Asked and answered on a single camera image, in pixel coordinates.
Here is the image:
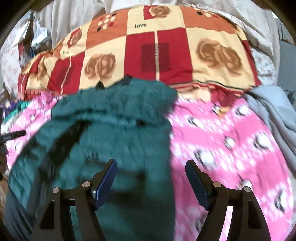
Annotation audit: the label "dark green puffer jacket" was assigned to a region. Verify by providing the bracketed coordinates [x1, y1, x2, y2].
[4, 78, 178, 240]

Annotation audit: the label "green purple cloth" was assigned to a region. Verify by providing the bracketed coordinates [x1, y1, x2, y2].
[1, 100, 30, 123]

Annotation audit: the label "pink penguin print quilt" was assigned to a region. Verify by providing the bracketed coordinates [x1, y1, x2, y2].
[1, 91, 296, 241]

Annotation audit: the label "grey fleece garment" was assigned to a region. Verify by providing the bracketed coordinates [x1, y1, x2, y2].
[243, 85, 295, 171]

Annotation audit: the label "beige curtain fabric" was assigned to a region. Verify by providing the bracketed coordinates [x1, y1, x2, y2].
[34, 0, 280, 70]

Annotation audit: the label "grey metal cabinet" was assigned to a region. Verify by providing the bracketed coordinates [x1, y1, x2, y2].
[277, 41, 296, 91]

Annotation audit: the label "red orange rose blanket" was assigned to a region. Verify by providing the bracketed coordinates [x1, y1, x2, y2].
[18, 6, 260, 99]

